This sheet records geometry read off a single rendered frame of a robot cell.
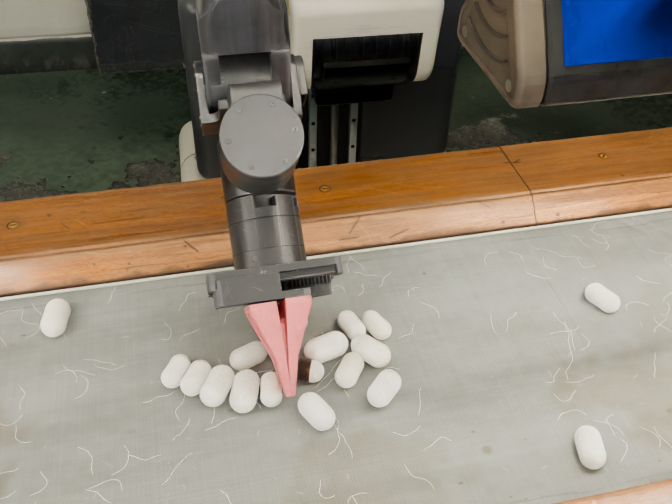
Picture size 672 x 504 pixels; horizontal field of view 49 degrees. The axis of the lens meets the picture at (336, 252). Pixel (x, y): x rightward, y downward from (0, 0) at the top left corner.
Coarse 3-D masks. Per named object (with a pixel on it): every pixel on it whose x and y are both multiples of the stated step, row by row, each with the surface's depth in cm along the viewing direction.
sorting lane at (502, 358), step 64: (320, 256) 71; (384, 256) 71; (448, 256) 72; (512, 256) 72; (576, 256) 72; (640, 256) 72; (0, 320) 64; (128, 320) 64; (192, 320) 64; (320, 320) 65; (448, 320) 65; (512, 320) 65; (576, 320) 66; (640, 320) 66; (0, 384) 59; (64, 384) 59; (128, 384) 59; (320, 384) 60; (448, 384) 60; (512, 384) 60; (576, 384) 60; (640, 384) 60; (0, 448) 54; (64, 448) 55; (128, 448) 55; (192, 448) 55; (256, 448) 55; (320, 448) 55; (384, 448) 55; (448, 448) 55; (512, 448) 56; (576, 448) 56; (640, 448) 56
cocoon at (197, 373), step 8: (200, 360) 59; (192, 368) 58; (200, 368) 58; (208, 368) 59; (184, 376) 58; (192, 376) 58; (200, 376) 58; (184, 384) 57; (192, 384) 57; (200, 384) 58; (184, 392) 58; (192, 392) 57
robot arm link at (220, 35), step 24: (216, 0) 52; (240, 0) 52; (264, 0) 53; (216, 24) 53; (240, 24) 54; (264, 24) 54; (216, 48) 54; (240, 48) 55; (264, 48) 55; (288, 48) 56; (216, 72) 55; (240, 72) 56; (264, 72) 57; (288, 72) 57; (216, 96) 57; (288, 96) 58
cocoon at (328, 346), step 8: (320, 336) 61; (328, 336) 61; (336, 336) 61; (344, 336) 61; (312, 344) 60; (320, 344) 60; (328, 344) 60; (336, 344) 60; (344, 344) 61; (304, 352) 60; (312, 352) 60; (320, 352) 60; (328, 352) 60; (336, 352) 60; (344, 352) 61; (320, 360) 60; (328, 360) 61
